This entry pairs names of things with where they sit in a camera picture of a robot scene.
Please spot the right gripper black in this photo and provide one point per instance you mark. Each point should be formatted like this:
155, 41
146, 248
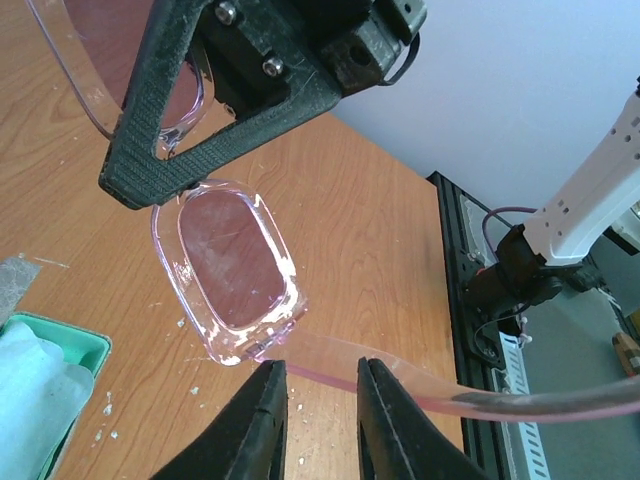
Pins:
361, 44

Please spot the light blue cleaning cloth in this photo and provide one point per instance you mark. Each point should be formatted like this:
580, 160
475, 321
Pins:
41, 396

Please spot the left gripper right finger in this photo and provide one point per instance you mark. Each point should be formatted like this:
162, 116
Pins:
396, 440

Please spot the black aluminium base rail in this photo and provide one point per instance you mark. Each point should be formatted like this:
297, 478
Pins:
478, 353

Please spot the grey felt glasses case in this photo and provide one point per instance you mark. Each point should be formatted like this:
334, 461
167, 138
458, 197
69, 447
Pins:
80, 346

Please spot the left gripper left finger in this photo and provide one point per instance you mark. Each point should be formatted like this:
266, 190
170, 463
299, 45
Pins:
247, 439

